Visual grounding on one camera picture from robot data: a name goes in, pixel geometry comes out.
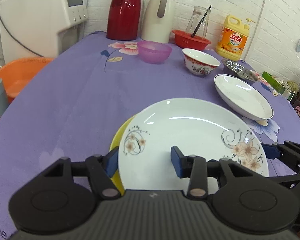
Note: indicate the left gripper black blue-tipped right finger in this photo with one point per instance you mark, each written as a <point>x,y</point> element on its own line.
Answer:
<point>197,169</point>

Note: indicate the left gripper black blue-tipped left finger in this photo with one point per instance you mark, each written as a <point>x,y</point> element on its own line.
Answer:
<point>100,170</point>

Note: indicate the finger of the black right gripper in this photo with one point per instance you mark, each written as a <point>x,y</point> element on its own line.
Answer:
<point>274,151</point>

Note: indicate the yellow plate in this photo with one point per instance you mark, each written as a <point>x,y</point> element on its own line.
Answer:
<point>115,142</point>

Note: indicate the white floral plate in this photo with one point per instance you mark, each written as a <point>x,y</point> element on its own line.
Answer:
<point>196,127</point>

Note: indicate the white blue-rimmed plate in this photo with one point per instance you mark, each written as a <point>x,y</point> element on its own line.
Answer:
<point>243,98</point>

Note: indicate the stainless steel bowl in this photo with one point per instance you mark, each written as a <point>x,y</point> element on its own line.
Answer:
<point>237,70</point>

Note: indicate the white red patterned bowl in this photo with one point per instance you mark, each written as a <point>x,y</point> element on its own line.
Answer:
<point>198,62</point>

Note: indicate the purple plastic bowl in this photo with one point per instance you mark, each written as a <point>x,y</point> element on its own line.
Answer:
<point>153,52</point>

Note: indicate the green box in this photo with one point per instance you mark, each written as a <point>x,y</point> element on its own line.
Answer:
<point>275,86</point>

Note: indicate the yellow detergent bottle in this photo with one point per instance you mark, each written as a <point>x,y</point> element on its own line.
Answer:
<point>233,38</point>

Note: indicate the red plastic basket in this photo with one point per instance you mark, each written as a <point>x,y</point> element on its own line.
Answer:
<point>184,40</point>

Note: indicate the glass pitcher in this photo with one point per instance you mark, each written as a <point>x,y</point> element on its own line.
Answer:
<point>189,25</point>

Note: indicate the white thermos jug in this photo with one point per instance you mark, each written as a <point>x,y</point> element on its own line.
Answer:
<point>158,21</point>

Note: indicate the red thermos jug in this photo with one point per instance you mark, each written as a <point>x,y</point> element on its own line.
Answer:
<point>123,20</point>

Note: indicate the black stirring stick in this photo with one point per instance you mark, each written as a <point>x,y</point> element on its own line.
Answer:
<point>199,20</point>

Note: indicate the white water dispenser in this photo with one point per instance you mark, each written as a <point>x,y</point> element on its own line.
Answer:
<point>40,28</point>

